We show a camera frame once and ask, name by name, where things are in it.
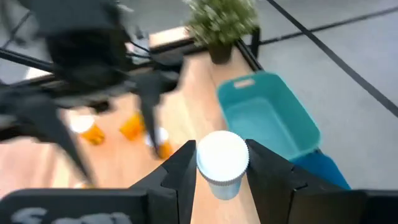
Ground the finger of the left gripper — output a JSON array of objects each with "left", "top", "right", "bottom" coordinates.
[
  {"left": 133, "top": 69, "right": 185, "bottom": 154},
  {"left": 0, "top": 92, "right": 94, "bottom": 185}
]

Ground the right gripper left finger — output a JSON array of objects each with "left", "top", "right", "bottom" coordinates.
[{"left": 129, "top": 139, "right": 198, "bottom": 224}]

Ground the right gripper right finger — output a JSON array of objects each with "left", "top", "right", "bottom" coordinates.
[{"left": 245, "top": 139, "right": 312, "bottom": 224}]

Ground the blue translucent pill bottle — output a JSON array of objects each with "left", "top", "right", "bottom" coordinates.
[{"left": 195, "top": 130, "right": 250, "bottom": 201}]

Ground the amber pill bottle white cap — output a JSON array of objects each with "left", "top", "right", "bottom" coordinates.
[
  {"left": 119, "top": 112, "right": 146, "bottom": 141},
  {"left": 68, "top": 113, "right": 106, "bottom": 146},
  {"left": 73, "top": 182, "right": 96, "bottom": 190},
  {"left": 144, "top": 126, "right": 174, "bottom": 160}
]

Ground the blue plastic bin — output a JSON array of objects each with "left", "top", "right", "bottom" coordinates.
[{"left": 289, "top": 149, "right": 352, "bottom": 190}]

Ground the teal plastic bin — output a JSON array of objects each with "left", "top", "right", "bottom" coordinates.
[{"left": 216, "top": 70, "right": 322, "bottom": 162}]

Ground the green potted plant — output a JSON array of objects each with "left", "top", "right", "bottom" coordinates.
[{"left": 183, "top": 0, "right": 261, "bottom": 65}]

